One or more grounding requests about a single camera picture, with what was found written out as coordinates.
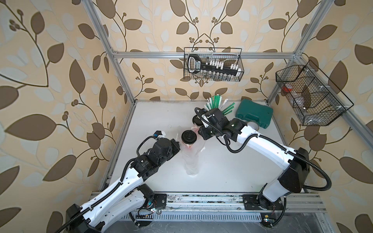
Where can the black socket wrench set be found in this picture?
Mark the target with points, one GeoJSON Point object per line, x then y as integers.
{"type": "Point", "coordinates": [213, 65]}

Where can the green plastic tool case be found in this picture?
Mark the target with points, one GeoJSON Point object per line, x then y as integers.
{"type": "Point", "coordinates": [254, 112]}

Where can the red paper cup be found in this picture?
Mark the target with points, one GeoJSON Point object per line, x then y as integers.
{"type": "Point", "coordinates": [189, 139]}
{"type": "Point", "coordinates": [197, 121]}

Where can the black wire basket right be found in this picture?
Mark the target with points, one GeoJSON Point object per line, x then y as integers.
{"type": "Point", "coordinates": [317, 99]}

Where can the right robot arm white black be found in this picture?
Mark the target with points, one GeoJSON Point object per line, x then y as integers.
{"type": "Point", "coordinates": [295, 165]}

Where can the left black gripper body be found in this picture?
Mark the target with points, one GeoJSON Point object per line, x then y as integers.
{"type": "Point", "coordinates": [172, 150]}

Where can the black wire basket rear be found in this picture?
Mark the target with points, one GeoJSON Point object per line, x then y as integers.
{"type": "Point", "coordinates": [228, 50]}

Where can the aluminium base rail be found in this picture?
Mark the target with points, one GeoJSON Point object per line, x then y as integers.
{"type": "Point", "coordinates": [235, 202]}

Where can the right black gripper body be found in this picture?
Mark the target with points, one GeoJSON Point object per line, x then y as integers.
{"type": "Point", "coordinates": [210, 131]}

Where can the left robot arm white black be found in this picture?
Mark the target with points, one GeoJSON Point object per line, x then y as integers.
{"type": "Point", "coordinates": [127, 194]}

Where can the clear plastic carrier bag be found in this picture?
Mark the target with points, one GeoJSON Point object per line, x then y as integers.
{"type": "Point", "coordinates": [191, 156]}

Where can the black wire basket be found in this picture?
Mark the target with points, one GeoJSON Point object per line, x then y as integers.
{"type": "Point", "coordinates": [228, 50]}
{"type": "Point", "coordinates": [317, 99]}

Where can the green white wrapped straws bundle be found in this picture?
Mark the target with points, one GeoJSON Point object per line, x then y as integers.
{"type": "Point", "coordinates": [219, 103]}

